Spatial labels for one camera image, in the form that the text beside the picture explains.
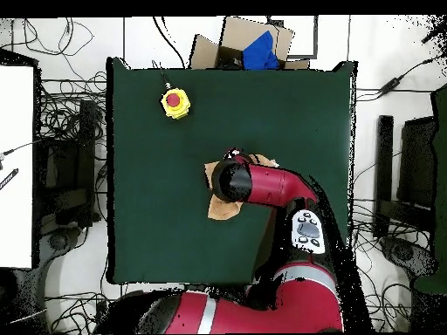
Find orange terry towel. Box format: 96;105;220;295
203;153;280;222

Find dark green table cloth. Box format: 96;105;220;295
105;56;360;285

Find yellow emergency stop button box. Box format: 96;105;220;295
160;87;192;120

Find blue garment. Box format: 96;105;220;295
241;30;280;71

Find brown cardboard box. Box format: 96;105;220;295
189;15;311;71

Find black framed white panel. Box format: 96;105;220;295
266;14;319;59

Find black stand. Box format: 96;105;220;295
372;114;437;240
34;99;99;228

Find black chair base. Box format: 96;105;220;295
378;235;439;280

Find black striped bar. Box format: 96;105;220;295
0;167;19;191

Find black emergency stop cable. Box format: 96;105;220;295
151;59;173;91

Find black power adapter with cable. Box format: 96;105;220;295
355;51;447;102

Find tangle of black floor cables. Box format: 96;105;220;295
355;278;413;332
36;69;107;140

